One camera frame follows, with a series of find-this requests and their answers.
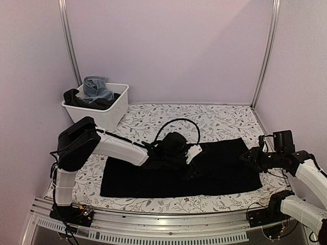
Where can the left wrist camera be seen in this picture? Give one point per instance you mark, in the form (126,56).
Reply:
(174,143)

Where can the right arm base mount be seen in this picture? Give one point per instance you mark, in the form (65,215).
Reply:
(270,214)

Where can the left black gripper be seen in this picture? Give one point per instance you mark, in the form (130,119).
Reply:
(190,173)

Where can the aluminium frame post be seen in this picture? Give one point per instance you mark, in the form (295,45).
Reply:
(267,54)
(69,41)

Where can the right aluminium frame post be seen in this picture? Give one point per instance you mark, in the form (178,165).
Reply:
(267,54)

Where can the dark garment in bin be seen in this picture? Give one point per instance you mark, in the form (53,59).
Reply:
(71,99)

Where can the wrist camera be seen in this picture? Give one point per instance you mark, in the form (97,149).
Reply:
(174,143)
(283,142)

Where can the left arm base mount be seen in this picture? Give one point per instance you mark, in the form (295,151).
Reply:
(81,215)

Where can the black t-shirt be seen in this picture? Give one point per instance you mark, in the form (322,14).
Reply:
(217,170)

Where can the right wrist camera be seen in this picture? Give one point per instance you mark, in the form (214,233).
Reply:
(283,142)

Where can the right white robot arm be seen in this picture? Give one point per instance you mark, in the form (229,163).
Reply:
(302,166)

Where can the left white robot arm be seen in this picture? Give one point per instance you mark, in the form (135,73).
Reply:
(84,138)

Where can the left aluminium frame post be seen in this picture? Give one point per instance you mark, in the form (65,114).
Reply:
(69,41)

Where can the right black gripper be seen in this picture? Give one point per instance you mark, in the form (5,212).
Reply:
(255,157)

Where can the front aluminium rail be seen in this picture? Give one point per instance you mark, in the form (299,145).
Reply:
(192,220)

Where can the blue denim garment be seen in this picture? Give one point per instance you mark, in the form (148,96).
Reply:
(94,88)

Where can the white plastic laundry bin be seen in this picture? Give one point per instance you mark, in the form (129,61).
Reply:
(109,118)

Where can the floral patterned table mat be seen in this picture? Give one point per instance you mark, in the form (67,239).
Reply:
(205,123)

